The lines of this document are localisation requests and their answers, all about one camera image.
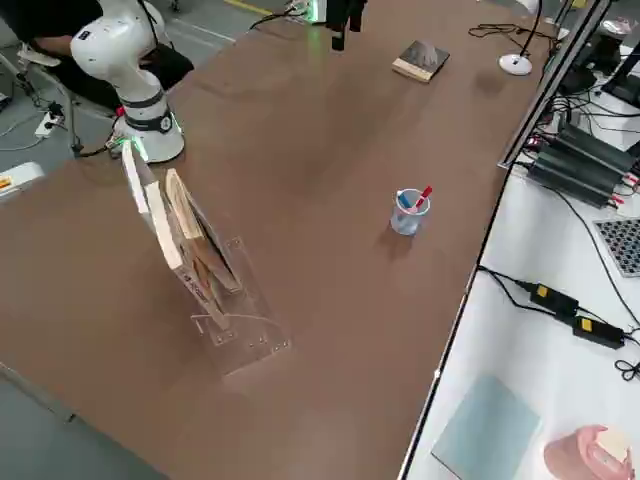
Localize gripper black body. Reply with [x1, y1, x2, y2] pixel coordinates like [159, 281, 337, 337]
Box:
[325, 0, 369, 19]

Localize grey picture cover book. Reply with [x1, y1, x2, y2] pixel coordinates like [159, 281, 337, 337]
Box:
[391, 39, 451, 85]

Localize plain white cover book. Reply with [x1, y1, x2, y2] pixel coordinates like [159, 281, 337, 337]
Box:
[121, 142, 154, 234]

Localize cream book with printed spine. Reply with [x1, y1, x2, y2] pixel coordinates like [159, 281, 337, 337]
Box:
[143, 180, 229, 332]

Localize clear acrylic storage rack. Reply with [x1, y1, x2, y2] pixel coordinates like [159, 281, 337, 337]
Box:
[144, 197, 294, 377]

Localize white desk lamp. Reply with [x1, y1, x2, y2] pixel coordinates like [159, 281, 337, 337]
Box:
[498, 0, 545, 77]

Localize clear blue pen cup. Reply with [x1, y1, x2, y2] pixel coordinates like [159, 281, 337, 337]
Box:
[389, 187, 432, 237]

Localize round disc with orange print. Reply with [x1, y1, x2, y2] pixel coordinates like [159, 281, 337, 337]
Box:
[599, 17, 640, 37]

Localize black finned power supply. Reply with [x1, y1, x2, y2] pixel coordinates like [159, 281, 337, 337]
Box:
[527, 144, 627, 209]
[554, 123, 640, 174]

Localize grey chair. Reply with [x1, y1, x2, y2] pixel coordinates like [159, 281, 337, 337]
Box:
[0, 43, 121, 156]

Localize white power strip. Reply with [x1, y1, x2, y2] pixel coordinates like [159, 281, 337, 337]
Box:
[34, 111, 67, 139]

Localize person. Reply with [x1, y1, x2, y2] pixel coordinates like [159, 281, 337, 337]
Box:
[0, 0, 196, 115]

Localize black adapter with yellow label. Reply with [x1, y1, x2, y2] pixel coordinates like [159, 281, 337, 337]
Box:
[529, 282, 581, 317]
[572, 314, 626, 351]

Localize white box with yellow label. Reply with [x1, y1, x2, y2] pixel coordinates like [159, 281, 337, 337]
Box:
[0, 161, 47, 204]

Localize grey perforated tray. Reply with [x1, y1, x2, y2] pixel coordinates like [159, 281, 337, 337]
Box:
[593, 217, 640, 278]

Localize pale blue flat pad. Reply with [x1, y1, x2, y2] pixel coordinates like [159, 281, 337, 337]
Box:
[430, 375, 543, 480]

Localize pink tape dispenser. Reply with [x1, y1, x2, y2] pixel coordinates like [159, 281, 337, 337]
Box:
[543, 424, 633, 480]

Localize black base cable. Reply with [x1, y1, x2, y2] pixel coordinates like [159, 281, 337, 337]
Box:
[247, 4, 312, 31]

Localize black lamp cable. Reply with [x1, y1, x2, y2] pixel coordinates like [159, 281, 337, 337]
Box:
[468, 22, 564, 56]

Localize aluminium frame post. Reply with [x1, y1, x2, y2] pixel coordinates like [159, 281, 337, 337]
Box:
[497, 0, 614, 171]

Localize black floor cable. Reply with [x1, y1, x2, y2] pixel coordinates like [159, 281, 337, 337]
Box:
[73, 113, 125, 159]

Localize black adapter cable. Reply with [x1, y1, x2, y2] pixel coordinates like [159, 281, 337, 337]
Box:
[477, 266, 537, 311]

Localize long black desk cable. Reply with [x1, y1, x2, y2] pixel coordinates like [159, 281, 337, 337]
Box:
[544, 184, 640, 332]

